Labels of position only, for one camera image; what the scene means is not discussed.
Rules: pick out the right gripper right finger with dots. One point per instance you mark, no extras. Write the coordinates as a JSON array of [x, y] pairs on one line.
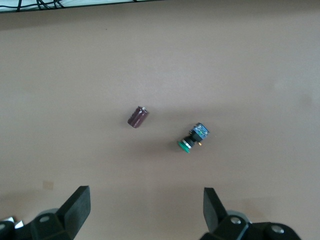
[[217, 220]]

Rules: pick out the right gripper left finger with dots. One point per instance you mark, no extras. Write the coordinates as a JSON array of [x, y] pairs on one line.
[[75, 212]]

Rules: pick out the green push button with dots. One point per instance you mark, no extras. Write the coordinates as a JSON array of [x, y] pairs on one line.
[[193, 138]]

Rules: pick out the maroon cylindrical capacitor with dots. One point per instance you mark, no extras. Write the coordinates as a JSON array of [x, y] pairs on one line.
[[138, 117]]

